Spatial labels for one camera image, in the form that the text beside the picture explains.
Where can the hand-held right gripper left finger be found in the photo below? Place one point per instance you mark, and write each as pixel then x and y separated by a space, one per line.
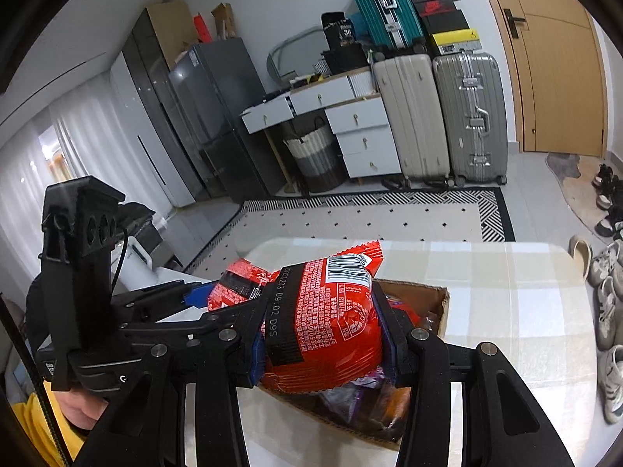
pixel 256 357

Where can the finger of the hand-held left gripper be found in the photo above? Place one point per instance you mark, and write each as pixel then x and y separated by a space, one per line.
pixel 170 329
pixel 197 296

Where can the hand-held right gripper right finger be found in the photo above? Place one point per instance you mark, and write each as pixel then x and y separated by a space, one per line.
pixel 389 345

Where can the red and black snack packet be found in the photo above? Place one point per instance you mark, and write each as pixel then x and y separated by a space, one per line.
pixel 238 284

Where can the brown cardboard box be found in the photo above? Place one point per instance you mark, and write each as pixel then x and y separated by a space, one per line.
pixel 428 311

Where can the large red snack packet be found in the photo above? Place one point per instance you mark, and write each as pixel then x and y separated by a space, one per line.
pixel 331 321

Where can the purple and white snack packet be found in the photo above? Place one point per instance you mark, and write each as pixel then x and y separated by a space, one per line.
pixel 345 394

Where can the person's left forearm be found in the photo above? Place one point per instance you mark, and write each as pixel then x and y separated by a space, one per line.
pixel 85 411

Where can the clear orange snack packet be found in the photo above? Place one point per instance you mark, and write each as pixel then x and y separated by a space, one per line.
pixel 395 403

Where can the white cylindrical appliance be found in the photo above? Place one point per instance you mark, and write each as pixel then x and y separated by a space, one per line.
pixel 141 258

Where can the black and white patterned rug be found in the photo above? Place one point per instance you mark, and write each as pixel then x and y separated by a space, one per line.
pixel 370 224

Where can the white sheer curtain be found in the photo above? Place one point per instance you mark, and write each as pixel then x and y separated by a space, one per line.
pixel 44 155

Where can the yellow shirt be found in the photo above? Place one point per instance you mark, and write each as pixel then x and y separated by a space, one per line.
pixel 39 433

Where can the black and white tall cabinet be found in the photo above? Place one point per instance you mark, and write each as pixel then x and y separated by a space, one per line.
pixel 155 131

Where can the striped woven laundry basket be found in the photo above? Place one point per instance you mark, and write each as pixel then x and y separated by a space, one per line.
pixel 316 160

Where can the grey refrigerator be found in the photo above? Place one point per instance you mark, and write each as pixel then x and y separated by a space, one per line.
pixel 224 116

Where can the white dresser with drawers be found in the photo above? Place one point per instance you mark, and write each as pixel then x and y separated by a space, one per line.
pixel 350 126

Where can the row of shoes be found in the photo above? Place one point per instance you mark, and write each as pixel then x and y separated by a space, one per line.
pixel 608 301

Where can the cream hard-shell suitcase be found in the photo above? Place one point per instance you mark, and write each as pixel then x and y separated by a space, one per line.
pixel 413 116

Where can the silver hard-shell suitcase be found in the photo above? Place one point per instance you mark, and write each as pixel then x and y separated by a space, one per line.
pixel 469 116

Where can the grey and beige doormat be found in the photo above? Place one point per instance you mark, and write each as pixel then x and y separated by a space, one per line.
pixel 579 189

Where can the oval metal-framed mirror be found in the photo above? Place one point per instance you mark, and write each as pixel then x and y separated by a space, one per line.
pixel 292 53

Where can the white ribbed basket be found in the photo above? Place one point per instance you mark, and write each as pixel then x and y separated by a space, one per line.
pixel 364 82

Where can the plain storage carton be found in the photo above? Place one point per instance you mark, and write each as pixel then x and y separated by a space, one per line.
pixel 170 29

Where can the red flat package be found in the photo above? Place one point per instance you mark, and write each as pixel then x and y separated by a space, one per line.
pixel 203 29

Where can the small open brown carton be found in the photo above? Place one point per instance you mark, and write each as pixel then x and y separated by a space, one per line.
pixel 225 22

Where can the black printed bag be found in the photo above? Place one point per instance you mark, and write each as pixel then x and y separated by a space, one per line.
pixel 340 29

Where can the plain black shoebox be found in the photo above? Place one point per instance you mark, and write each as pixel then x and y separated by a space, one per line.
pixel 445 22

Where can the wooden door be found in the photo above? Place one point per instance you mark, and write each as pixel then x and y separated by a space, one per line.
pixel 550 58

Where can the red and black shoebox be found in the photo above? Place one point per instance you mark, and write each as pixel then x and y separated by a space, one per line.
pixel 435 8

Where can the teal hard-shell suitcase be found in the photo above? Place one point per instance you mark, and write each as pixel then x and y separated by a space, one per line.
pixel 379 0

